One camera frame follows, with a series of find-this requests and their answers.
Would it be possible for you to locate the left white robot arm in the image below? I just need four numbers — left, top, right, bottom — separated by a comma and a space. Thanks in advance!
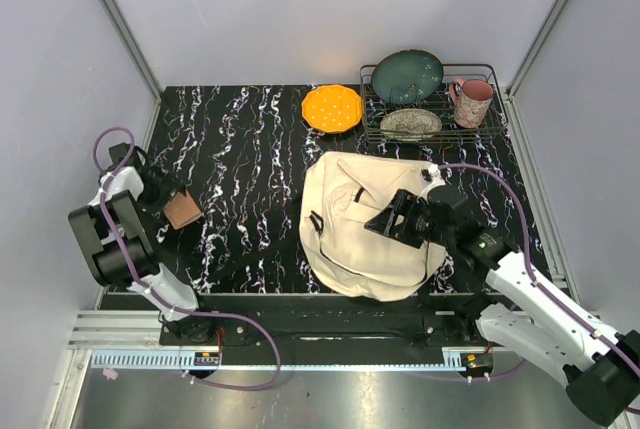
68, 143, 216, 345

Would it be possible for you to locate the beige canvas backpack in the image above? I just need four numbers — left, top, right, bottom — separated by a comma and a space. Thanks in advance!
299, 151, 446, 302

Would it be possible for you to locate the orange polka dot plate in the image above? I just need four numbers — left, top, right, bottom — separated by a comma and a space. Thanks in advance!
301, 85, 363, 134

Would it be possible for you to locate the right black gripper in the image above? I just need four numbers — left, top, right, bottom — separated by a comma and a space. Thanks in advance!
364, 188, 454, 249

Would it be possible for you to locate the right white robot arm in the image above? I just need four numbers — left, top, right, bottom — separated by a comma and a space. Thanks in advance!
364, 185, 639, 427

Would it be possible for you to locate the black wire dish rack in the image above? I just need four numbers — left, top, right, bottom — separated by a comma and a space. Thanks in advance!
360, 64, 508, 145

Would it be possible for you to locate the pink patterned mug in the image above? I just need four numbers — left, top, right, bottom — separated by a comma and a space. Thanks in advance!
449, 78, 494, 129

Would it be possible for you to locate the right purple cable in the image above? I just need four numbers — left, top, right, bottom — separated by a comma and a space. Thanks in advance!
419, 163, 640, 383

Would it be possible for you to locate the dark teal plate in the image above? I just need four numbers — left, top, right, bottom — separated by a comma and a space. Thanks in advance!
371, 49, 444, 105

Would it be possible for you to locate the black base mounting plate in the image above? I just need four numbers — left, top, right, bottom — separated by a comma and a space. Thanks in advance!
159, 293, 514, 350

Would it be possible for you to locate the brown leather wallet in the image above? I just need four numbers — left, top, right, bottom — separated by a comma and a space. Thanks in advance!
163, 190, 203, 230

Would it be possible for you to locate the beige patterned plate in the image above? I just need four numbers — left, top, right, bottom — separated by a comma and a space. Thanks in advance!
380, 108, 443, 142

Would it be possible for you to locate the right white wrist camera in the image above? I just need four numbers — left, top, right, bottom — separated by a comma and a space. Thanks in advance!
419, 164, 446, 199

